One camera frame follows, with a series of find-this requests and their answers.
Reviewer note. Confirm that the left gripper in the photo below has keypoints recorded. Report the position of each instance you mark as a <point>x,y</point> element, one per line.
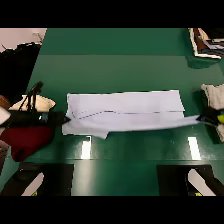
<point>57,118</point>

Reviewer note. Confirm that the white shirt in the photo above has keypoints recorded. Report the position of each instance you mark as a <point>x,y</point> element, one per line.
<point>126,110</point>

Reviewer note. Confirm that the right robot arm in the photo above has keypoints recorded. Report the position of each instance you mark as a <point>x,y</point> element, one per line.
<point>173,180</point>

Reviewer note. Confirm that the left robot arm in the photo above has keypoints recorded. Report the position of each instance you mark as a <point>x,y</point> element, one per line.
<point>23,119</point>

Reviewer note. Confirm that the cream garment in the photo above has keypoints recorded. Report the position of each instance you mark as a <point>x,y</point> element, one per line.
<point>41,102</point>

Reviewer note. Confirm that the dark red garment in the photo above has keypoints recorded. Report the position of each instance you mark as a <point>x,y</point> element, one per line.
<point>28,140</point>

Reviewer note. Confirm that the black garment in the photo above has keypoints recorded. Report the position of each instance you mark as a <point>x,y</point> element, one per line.
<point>16,70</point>

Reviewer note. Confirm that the off-white knitted garment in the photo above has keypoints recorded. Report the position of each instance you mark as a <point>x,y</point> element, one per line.
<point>215,96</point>

